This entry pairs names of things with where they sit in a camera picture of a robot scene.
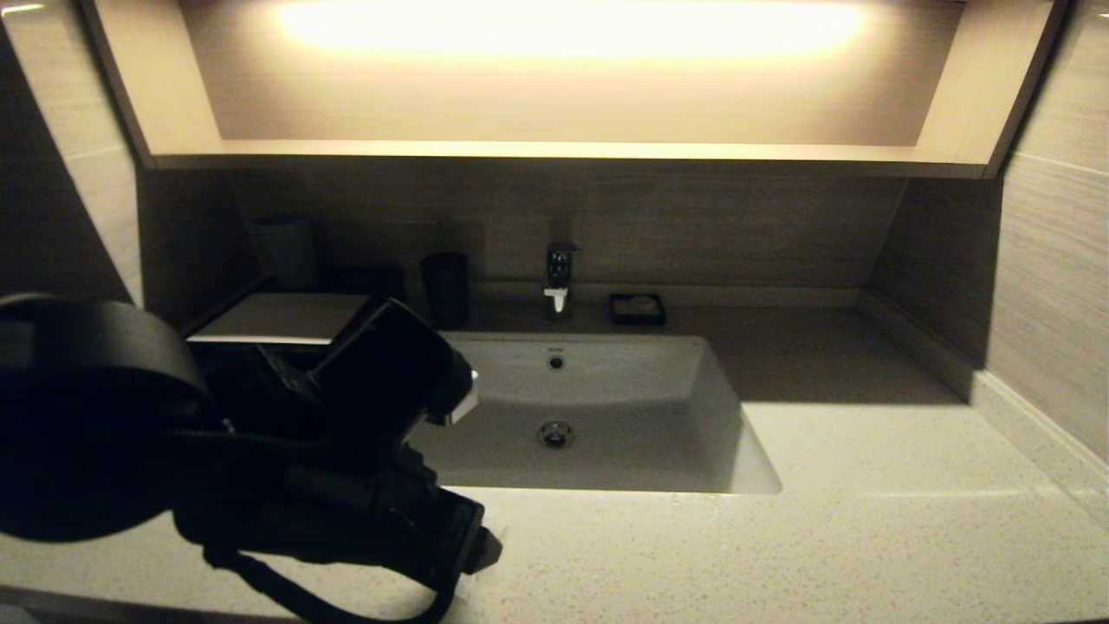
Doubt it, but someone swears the black amenity drawer box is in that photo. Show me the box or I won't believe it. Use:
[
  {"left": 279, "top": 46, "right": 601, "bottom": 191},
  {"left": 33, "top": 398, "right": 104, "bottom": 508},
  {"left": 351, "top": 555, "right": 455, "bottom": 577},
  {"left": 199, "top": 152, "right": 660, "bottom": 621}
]
[{"left": 178, "top": 269, "right": 408, "bottom": 382}]

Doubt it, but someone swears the white sink basin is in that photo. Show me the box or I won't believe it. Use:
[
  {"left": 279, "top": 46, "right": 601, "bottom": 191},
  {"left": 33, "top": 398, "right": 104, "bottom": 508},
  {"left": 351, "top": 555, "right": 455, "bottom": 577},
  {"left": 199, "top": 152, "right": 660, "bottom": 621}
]
[{"left": 412, "top": 334, "right": 782, "bottom": 495}]

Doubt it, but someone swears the black cup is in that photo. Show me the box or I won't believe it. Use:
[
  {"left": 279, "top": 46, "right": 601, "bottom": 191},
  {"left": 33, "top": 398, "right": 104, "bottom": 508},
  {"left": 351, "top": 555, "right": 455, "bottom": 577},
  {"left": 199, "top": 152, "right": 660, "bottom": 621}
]
[{"left": 421, "top": 253, "right": 471, "bottom": 330}]

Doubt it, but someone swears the black soap dish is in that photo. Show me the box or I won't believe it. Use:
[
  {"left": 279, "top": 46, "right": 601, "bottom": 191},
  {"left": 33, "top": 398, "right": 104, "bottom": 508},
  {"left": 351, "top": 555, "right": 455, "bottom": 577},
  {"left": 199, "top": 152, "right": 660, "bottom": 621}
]
[{"left": 608, "top": 293, "right": 668, "bottom": 328}]

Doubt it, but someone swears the chrome faucet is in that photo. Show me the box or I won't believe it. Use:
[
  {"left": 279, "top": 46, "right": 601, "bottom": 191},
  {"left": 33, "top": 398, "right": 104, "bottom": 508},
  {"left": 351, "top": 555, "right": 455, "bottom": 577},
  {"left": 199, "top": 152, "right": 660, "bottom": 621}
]
[{"left": 542, "top": 244, "right": 581, "bottom": 323}]

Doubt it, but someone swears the grey cup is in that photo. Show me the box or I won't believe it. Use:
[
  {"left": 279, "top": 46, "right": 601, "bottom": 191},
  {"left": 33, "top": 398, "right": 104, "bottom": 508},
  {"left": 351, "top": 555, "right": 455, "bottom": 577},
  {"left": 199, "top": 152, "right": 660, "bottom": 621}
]
[{"left": 251, "top": 215, "right": 318, "bottom": 291}]

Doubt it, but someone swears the warm light strip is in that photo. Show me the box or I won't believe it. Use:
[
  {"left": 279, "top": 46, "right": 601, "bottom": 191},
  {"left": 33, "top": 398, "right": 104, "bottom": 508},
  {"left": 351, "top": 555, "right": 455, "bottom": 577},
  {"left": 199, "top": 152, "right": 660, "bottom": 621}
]
[{"left": 277, "top": 0, "right": 867, "bottom": 66}]

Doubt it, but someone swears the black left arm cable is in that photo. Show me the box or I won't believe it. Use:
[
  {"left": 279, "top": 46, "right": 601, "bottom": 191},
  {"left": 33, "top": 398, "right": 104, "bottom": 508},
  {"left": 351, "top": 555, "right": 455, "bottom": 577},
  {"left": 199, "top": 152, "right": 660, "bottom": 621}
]
[{"left": 201, "top": 542, "right": 458, "bottom": 624}]

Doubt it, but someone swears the wooden wall shelf niche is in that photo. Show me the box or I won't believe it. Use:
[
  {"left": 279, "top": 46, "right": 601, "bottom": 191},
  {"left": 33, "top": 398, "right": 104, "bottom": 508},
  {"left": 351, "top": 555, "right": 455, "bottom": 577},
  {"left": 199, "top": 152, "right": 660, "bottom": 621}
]
[{"left": 78, "top": 0, "right": 1071, "bottom": 181}]

